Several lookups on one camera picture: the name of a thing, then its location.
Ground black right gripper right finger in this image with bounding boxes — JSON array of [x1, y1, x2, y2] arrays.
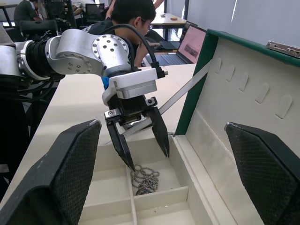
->
[[224, 122, 300, 225]]

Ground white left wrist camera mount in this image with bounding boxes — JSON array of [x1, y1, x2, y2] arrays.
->
[[101, 67, 165, 105]]

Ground black mesh office chair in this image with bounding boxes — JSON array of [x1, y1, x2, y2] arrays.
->
[[84, 3, 105, 22]]

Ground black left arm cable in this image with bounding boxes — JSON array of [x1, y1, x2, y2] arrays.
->
[[99, 23, 169, 79]]

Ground green cream-lined jewelry box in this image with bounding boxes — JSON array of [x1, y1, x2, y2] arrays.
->
[[78, 29, 300, 225]]

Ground person with glasses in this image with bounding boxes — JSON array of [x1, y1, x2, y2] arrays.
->
[[86, 0, 166, 68]]

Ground silver bead chain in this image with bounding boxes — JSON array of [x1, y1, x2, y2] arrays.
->
[[130, 164, 161, 196]]

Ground blue tape piece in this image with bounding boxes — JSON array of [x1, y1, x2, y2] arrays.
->
[[102, 75, 111, 91]]

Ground laptop with pink screen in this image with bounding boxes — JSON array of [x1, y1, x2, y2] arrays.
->
[[146, 21, 208, 67]]

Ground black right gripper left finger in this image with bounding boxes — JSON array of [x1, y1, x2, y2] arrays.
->
[[0, 119, 102, 225]]

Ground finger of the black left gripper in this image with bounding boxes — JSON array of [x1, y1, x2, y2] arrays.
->
[[149, 106, 170, 158], [106, 121, 136, 173]]

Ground wooden background table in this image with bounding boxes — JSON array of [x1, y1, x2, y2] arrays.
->
[[151, 13, 188, 41]]

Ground person in dark shirt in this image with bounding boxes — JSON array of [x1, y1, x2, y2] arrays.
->
[[13, 0, 42, 24]]

